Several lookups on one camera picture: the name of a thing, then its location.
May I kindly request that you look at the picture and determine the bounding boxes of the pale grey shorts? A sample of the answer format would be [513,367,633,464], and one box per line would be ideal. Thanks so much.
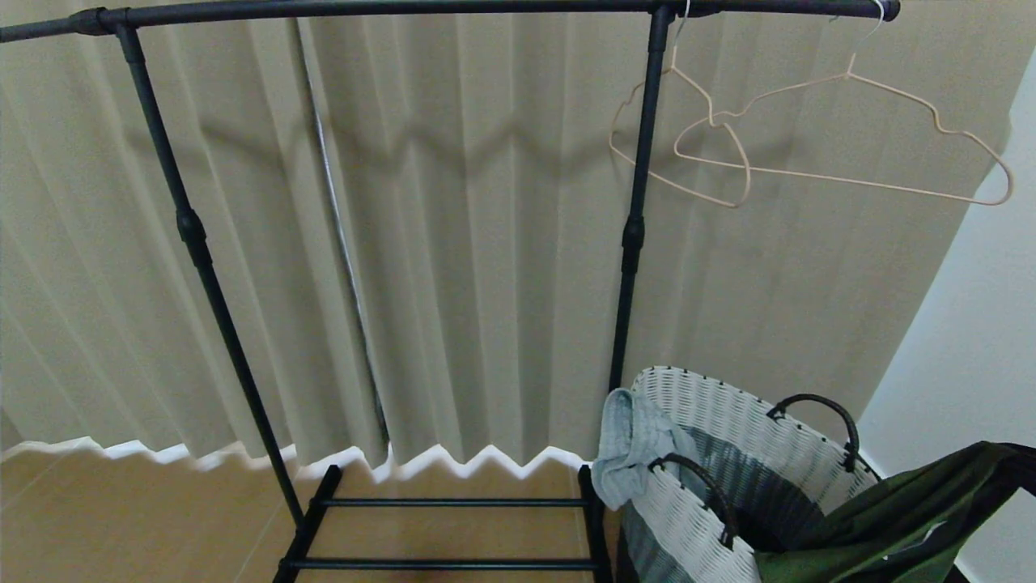
[591,389,703,511]

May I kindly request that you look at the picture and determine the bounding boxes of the pink clothes hanger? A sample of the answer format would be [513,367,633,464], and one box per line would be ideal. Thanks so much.
[609,0,752,210]
[673,0,1014,207]

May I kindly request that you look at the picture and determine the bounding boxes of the green long-sleeved shirt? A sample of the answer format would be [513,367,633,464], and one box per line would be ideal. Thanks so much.
[753,441,1036,583]

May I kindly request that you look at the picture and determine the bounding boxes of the white laundry basket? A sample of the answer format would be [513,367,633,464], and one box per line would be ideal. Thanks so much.
[619,366,883,583]

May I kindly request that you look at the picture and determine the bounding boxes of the black clothes rack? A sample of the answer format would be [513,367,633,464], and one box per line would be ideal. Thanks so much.
[0,0,901,583]

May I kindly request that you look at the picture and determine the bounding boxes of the beige curtain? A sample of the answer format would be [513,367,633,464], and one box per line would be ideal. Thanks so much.
[0,0,1036,479]

